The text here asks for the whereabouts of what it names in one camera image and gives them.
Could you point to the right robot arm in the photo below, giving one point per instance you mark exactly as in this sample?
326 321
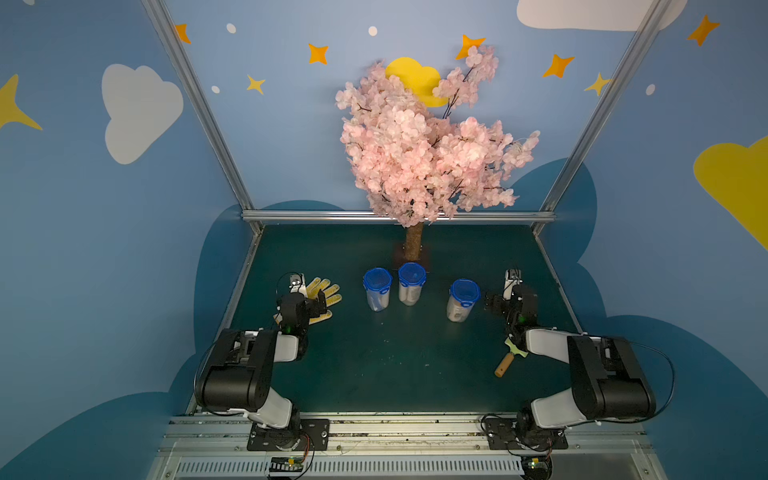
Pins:
607 382

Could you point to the left aluminium frame post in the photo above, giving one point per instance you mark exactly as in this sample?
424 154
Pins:
161 19

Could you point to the yellow work glove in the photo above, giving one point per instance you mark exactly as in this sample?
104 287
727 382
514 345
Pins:
330 290

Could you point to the left circuit board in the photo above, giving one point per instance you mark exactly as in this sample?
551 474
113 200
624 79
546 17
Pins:
286 466

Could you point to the pink cherry blossom tree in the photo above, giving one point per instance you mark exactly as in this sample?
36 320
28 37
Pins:
415 166

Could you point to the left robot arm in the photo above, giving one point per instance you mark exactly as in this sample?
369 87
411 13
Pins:
235 378

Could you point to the aluminium frame post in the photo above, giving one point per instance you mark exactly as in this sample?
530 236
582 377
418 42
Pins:
161 19
635 53

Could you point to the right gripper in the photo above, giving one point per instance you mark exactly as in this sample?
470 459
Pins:
501 303

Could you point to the circuit board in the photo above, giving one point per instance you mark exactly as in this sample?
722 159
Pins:
536 468
286 466

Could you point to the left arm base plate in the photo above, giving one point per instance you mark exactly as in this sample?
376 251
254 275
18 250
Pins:
304 435

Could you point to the green wooden-handled scraper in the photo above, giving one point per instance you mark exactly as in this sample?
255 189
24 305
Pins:
510 356

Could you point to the blue-lid toiletry cup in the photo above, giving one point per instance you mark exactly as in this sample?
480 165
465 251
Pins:
377 283
463 295
412 277

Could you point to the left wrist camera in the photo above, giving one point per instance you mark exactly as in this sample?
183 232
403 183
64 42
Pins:
297 284

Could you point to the right aluminium frame post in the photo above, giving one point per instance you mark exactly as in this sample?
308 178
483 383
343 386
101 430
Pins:
635 53

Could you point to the right circuit board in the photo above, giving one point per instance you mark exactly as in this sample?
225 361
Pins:
536 468

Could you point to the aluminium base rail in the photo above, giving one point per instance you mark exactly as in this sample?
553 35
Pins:
399 445

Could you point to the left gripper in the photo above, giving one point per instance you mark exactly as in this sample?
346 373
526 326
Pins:
315 303

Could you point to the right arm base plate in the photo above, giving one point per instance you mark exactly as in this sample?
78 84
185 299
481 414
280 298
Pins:
503 434

